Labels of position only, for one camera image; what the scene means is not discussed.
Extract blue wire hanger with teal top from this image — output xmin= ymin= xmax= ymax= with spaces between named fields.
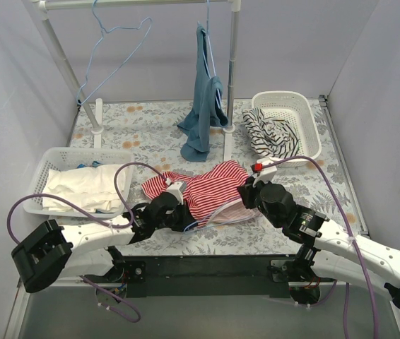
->
xmin=201 ymin=0 xmax=224 ymax=109

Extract white metal clothes rack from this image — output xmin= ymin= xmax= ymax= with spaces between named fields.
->
xmin=30 ymin=0 xmax=242 ymax=161

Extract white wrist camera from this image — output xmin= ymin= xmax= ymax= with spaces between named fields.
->
xmin=251 ymin=157 xmax=277 ymax=187
xmin=166 ymin=181 xmax=187 ymax=204

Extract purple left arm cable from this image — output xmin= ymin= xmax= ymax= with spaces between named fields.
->
xmin=6 ymin=162 xmax=172 ymax=244

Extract red white striped tank top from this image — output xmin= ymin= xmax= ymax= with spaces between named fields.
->
xmin=141 ymin=160 xmax=249 ymax=223

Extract black white striped garment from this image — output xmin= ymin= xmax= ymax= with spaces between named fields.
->
xmin=242 ymin=107 xmax=300 ymax=159

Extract white folded cloths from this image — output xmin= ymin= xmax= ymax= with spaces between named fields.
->
xmin=42 ymin=165 xmax=127 ymax=213

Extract teal blue tank top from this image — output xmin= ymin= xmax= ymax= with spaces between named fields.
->
xmin=177 ymin=25 xmax=229 ymax=162

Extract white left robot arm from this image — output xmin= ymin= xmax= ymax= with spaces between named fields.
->
xmin=11 ymin=192 xmax=196 ymax=293

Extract white basket with white cloths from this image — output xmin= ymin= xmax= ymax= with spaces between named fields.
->
xmin=23 ymin=147 xmax=134 ymax=219

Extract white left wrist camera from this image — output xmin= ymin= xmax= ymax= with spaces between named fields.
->
xmin=166 ymin=181 xmax=187 ymax=204

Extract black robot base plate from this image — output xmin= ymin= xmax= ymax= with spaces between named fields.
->
xmin=87 ymin=250 xmax=324 ymax=304

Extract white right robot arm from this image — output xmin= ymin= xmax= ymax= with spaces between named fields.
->
xmin=237 ymin=177 xmax=400 ymax=309

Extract floral patterned table mat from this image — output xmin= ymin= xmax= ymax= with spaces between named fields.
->
xmin=40 ymin=98 xmax=369 ymax=257

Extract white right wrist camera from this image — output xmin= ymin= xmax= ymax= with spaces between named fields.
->
xmin=251 ymin=157 xmax=277 ymax=187

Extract white basket right rear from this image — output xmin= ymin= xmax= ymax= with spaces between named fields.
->
xmin=252 ymin=91 xmax=322 ymax=160

